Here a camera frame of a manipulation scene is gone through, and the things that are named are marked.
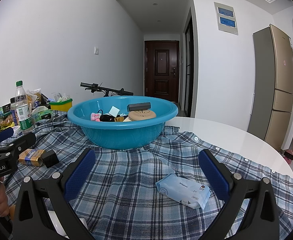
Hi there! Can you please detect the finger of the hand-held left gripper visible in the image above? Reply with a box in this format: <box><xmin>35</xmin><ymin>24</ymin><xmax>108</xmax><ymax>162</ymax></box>
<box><xmin>0</xmin><ymin>127</ymin><xmax>15</xmax><ymax>147</ymax></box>
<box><xmin>0</xmin><ymin>132</ymin><xmax>37</xmax><ymax>160</ymax></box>

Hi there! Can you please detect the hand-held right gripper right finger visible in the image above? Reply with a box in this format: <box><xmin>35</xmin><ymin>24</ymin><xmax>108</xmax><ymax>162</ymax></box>
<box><xmin>199</xmin><ymin>149</ymin><xmax>281</xmax><ymax>240</ymax></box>

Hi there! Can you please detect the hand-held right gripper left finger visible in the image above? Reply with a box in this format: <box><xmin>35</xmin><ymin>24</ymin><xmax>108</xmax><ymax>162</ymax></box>
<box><xmin>13</xmin><ymin>147</ymin><xmax>97</xmax><ymax>240</ymax></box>

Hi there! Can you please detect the gold cigarette box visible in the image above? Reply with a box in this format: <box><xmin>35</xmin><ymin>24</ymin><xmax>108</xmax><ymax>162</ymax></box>
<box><xmin>18</xmin><ymin>149</ymin><xmax>46</xmax><ymax>167</ymax></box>

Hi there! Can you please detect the small black box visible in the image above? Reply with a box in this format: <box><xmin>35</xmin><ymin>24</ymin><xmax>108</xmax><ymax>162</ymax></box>
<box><xmin>41</xmin><ymin>149</ymin><xmax>59</xmax><ymax>168</ymax></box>

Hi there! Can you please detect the light blue wipes packet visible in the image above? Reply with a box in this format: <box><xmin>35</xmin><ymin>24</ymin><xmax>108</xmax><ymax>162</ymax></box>
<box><xmin>156</xmin><ymin>173</ymin><xmax>211</xmax><ymax>209</ymax></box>

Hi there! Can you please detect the blue plastic basin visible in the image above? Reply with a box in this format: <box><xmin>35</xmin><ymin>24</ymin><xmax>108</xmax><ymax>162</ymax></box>
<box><xmin>67</xmin><ymin>95</ymin><xmax>179</xmax><ymax>150</ymax></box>

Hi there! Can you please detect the long black box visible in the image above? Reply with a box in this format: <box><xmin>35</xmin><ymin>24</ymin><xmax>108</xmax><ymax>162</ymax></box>
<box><xmin>127</xmin><ymin>102</ymin><xmax>151</xmax><ymax>112</ymax></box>

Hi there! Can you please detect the white round desktop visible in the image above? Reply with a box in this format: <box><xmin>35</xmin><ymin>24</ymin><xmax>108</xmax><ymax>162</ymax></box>
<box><xmin>165</xmin><ymin>116</ymin><xmax>293</xmax><ymax>182</ymax></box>

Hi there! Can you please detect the person's left hand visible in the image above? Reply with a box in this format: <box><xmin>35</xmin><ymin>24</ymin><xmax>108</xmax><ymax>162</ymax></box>
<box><xmin>0</xmin><ymin>176</ymin><xmax>10</xmax><ymax>215</ymax></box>

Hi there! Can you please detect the nut snack packet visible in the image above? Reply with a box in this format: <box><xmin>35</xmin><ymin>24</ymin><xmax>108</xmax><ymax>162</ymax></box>
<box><xmin>0</xmin><ymin>111</ymin><xmax>20</xmax><ymax>130</ymax></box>

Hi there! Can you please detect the green snack box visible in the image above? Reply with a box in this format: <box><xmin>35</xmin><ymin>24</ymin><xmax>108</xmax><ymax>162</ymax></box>
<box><xmin>0</xmin><ymin>104</ymin><xmax>13</xmax><ymax>120</ymax></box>

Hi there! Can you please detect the green label water bottle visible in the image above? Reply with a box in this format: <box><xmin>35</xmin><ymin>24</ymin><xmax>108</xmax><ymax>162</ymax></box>
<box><xmin>14</xmin><ymin>80</ymin><xmax>34</xmax><ymax>134</ymax></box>

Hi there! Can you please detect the green tissue packet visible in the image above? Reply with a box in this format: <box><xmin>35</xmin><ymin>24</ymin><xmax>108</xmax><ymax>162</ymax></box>
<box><xmin>34</xmin><ymin>109</ymin><xmax>53</xmax><ymax>125</ymax></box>

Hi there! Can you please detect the clear snack bag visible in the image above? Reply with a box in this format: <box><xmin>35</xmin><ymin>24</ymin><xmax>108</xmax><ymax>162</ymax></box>
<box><xmin>26</xmin><ymin>88</ymin><xmax>42</xmax><ymax>105</ymax></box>

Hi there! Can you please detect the blue plaid shirt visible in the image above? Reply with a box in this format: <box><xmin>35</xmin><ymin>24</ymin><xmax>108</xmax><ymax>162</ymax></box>
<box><xmin>0</xmin><ymin>110</ymin><xmax>293</xmax><ymax>240</ymax></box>

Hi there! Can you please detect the yellow container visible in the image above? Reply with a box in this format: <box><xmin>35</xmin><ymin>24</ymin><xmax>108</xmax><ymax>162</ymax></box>
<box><xmin>49</xmin><ymin>98</ymin><xmax>73</xmax><ymax>112</ymax></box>

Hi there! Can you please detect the beige round lid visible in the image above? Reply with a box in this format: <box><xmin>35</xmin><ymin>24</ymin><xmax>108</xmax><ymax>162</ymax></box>
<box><xmin>123</xmin><ymin>110</ymin><xmax>157</xmax><ymax>122</ymax></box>

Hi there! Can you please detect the gold refrigerator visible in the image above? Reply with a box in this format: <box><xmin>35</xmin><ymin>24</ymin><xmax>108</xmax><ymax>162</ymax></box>
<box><xmin>247</xmin><ymin>24</ymin><xmax>293</xmax><ymax>152</ymax></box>

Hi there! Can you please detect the dark glass sliding door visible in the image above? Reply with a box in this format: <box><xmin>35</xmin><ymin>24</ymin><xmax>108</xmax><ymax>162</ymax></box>
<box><xmin>183</xmin><ymin>7</ymin><xmax>196</xmax><ymax>118</ymax></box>

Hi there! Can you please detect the dark brown door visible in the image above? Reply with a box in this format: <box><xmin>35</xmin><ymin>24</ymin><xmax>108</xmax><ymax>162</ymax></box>
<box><xmin>144</xmin><ymin>40</ymin><xmax>180</xmax><ymax>103</ymax></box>

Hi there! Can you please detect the black bicycle handlebar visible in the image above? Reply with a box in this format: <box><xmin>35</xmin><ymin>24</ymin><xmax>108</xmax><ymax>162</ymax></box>
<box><xmin>80</xmin><ymin>82</ymin><xmax>134</xmax><ymax>97</ymax></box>

